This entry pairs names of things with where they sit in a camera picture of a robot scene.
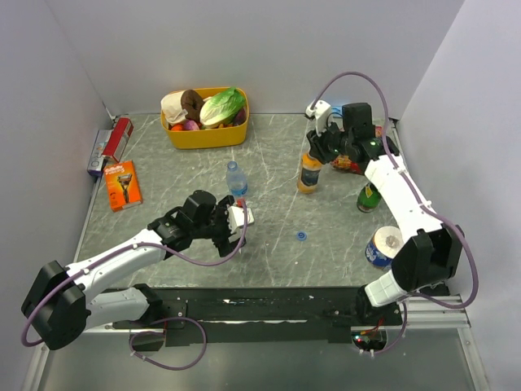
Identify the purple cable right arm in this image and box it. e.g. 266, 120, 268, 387
309, 71, 479, 355

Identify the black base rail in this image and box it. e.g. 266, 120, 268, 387
112, 285, 430, 347

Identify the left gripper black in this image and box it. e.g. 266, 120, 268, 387
192, 195, 247, 256

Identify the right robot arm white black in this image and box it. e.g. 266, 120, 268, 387
305, 100, 462, 325

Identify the small dark jar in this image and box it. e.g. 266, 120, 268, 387
357, 182, 382, 213

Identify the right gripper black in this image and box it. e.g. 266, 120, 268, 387
305, 117, 352, 165

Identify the purple grey box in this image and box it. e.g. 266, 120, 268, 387
87, 130, 112, 178

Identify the blue bottle cap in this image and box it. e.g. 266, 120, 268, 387
296, 231, 307, 241

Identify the yellow plastic basket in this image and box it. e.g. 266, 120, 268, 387
160, 87, 250, 150

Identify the orange drink bottle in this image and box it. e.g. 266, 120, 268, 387
297, 152, 322, 194

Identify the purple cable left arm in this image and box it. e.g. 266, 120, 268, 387
20, 199, 248, 370

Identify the brown beige plush toy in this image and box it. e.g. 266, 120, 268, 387
160, 90, 204, 125

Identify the blue tissue pack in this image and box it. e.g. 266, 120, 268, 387
331, 106, 343, 118

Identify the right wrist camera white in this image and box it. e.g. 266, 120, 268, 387
304, 100, 333, 135

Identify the clear blue water bottle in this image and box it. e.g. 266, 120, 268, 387
226, 160, 248, 199

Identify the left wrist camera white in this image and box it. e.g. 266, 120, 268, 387
226, 198, 255, 235

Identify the aluminium frame rail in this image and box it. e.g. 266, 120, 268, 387
405, 297, 471, 329

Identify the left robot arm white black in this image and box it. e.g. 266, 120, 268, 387
21, 190, 255, 350

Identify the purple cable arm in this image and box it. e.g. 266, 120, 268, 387
309, 71, 479, 355
20, 199, 248, 370

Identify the orange razor box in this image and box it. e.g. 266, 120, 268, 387
103, 160, 143, 212

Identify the white blue can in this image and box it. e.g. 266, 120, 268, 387
365, 226, 404, 271

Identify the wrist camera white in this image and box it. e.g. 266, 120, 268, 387
304, 100, 333, 135
226, 198, 255, 235

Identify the red box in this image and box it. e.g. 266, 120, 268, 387
103, 117, 134, 164

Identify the red snack bag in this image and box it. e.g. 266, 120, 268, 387
331, 125, 385, 175

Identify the plush cabbage toy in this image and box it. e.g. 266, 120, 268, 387
199, 87, 246, 128

